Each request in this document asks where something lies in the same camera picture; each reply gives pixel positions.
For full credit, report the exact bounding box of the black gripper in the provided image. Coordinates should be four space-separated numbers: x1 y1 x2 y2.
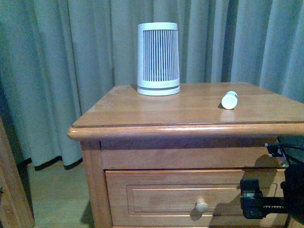
240 163 304 219

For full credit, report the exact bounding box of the wooden drawer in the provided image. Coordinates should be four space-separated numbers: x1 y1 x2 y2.
106 169 286 227

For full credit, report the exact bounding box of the wooden nightstand cabinet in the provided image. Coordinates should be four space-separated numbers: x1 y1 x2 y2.
67 83 304 228

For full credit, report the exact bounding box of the white slatted air purifier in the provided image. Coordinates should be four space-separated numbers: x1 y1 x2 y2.
137 22 180 96

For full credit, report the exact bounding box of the wooden furniture edge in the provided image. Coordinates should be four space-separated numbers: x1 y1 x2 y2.
0 123 35 228

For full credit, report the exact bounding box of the grey pleated curtain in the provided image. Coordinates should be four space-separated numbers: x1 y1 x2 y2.
0 0 304 169

